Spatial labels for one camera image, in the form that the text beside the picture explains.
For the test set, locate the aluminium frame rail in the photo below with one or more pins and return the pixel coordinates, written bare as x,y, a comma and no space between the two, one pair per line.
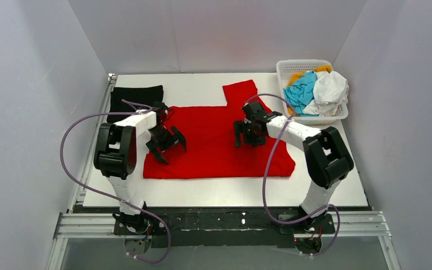
93,225

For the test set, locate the yellow t shirt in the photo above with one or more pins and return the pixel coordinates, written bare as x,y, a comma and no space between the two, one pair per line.
297,76

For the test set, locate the left side aluminium rail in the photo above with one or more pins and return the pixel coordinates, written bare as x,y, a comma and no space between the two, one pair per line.
79,192

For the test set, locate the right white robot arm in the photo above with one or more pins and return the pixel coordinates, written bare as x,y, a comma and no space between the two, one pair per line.
327,158

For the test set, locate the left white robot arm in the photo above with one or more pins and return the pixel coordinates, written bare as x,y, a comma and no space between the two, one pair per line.
115,154

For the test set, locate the red t shirt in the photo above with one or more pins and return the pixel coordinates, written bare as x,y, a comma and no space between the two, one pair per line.
210,137

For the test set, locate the light blue t shirt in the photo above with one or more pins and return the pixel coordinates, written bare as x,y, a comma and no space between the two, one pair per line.
300,94

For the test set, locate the white t shirt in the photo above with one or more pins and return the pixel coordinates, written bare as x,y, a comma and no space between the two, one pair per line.
330,90

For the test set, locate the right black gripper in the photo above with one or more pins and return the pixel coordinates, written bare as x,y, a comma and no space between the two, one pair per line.
246,129

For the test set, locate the white plastic laundry basket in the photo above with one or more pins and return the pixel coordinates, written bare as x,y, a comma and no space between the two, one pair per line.
287,68

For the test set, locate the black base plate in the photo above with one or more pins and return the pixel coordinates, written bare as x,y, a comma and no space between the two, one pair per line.
233,226

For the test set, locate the folded black t shirt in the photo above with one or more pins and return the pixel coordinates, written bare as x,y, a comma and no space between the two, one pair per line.
152,96

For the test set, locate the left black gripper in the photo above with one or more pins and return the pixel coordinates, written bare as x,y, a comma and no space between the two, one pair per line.
165,140

